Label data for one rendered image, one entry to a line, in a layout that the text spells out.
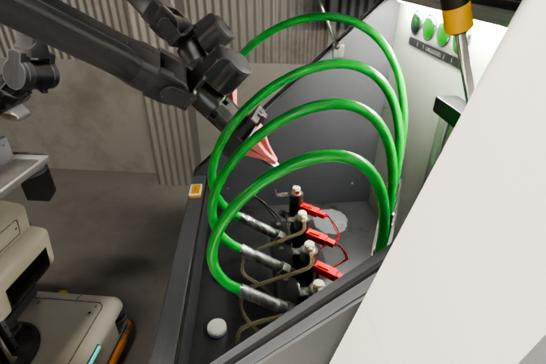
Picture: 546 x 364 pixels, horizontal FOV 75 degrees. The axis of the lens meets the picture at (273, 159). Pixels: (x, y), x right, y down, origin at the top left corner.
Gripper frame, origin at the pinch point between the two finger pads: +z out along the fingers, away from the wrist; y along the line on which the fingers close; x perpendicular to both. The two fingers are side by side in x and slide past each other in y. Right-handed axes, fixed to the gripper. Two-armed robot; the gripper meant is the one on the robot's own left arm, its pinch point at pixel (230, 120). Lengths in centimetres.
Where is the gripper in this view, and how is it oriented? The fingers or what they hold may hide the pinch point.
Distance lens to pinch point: 77.0
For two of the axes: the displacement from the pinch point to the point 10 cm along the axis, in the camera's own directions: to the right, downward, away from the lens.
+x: -6.4, 4.8, 6.0
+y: 5.9, -1.9, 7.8
